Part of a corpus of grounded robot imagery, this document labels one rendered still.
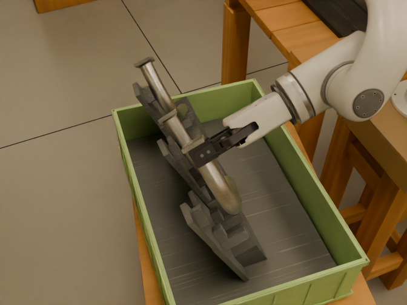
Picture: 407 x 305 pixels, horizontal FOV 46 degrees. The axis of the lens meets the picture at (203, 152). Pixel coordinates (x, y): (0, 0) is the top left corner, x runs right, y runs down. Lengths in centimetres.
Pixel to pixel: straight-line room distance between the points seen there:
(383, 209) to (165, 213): 65
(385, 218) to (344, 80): 86
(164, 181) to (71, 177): 123
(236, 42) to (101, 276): 115
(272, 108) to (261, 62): 230
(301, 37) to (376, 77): 103
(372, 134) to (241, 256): 52
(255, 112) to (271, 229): 50
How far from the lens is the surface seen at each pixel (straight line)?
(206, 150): 76
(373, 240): 161
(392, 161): 133
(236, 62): 219
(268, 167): 131
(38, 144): 265
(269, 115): 74
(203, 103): 137
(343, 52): 78
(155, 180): 127
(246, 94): 140
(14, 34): 348
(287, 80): 76
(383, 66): 70
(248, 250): 107
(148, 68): 108
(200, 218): 86
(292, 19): 180
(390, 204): 146
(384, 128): 135
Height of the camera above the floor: 184
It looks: 48 degrees down
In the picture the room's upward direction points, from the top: straight up
